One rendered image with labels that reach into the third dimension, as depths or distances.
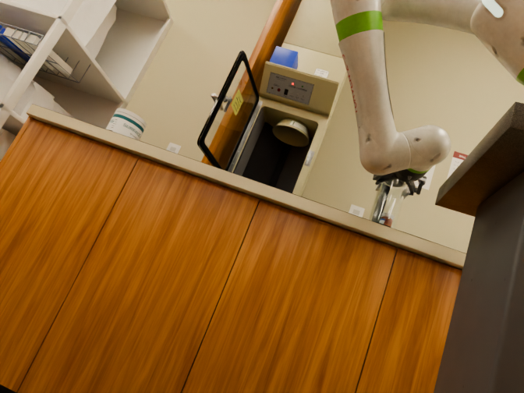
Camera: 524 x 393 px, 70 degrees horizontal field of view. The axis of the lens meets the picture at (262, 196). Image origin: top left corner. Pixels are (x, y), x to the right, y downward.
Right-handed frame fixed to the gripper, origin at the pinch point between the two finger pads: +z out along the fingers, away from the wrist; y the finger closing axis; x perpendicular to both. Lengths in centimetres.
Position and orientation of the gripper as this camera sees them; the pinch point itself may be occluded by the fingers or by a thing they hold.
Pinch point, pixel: (391, 189)
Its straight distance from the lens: 141.5
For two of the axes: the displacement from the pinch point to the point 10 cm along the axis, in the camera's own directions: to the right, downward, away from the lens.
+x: -3.6, 8.9, -2.8
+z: 0.5, 3.2, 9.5
